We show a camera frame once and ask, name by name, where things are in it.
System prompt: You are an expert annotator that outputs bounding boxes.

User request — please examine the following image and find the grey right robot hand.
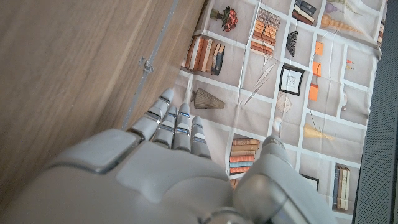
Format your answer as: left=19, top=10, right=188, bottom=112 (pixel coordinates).
left=0, top=88, right=340, bottom=224

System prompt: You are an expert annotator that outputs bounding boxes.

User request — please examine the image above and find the bookshelf print backdrop cloth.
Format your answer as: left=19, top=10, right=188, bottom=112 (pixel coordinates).
left=169, top=0, right=389, bottom=224

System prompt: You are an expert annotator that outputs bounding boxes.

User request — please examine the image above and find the dark perforated panel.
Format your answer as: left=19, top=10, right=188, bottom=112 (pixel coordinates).
left=353, top=0, right=398, bottom=224

